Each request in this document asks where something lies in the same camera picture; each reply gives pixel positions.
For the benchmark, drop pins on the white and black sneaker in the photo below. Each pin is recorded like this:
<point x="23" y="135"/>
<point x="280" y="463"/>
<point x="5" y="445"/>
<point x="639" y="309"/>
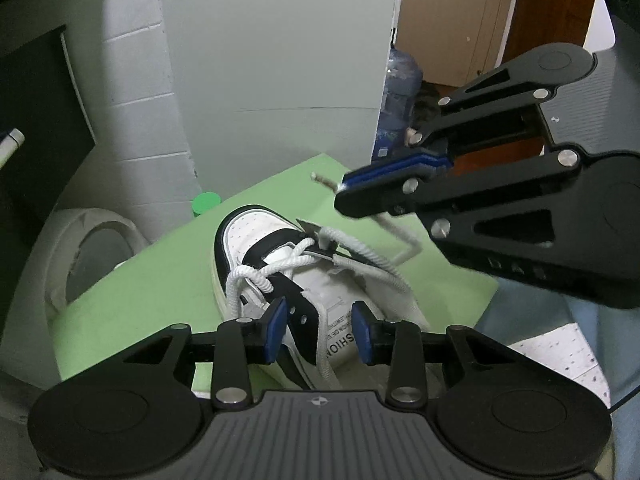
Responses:
<point x="250" y="235"/>

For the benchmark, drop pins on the brown wooden cabinet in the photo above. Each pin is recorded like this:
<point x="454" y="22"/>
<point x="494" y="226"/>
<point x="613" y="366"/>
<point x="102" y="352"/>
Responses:
<point x="550" y="5"/>

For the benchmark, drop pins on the grey foam board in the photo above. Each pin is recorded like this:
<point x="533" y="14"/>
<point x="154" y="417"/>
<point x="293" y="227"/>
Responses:
<point x="280" y="60"/>

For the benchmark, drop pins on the green bottle cap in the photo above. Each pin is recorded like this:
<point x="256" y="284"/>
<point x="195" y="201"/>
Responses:
<point x="206" y="204"/>

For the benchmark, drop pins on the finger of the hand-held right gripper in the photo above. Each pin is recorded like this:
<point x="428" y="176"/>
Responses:
<point x="395" y="165"/>
<point x="380" y="197"/>

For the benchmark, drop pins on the blue water jug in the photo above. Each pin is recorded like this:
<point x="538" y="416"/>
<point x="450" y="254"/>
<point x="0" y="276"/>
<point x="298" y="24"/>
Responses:
<point x="400" y="90"/>

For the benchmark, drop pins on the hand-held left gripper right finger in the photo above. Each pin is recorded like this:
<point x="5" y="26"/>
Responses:
<point x="361" y="335"/>

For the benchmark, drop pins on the white shoelace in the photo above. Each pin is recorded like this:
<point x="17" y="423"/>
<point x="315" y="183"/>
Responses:
<point x="240" y="275"/>

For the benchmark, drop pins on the black bag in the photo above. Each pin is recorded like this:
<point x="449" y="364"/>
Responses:
<point x="430" y="102"/>

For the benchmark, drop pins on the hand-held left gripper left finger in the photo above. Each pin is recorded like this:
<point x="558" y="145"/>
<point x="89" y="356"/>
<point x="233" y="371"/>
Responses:
<point x="274" y="330"/>

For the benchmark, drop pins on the green mat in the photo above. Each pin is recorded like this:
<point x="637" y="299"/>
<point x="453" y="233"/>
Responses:
<point x="165" y="280"/>

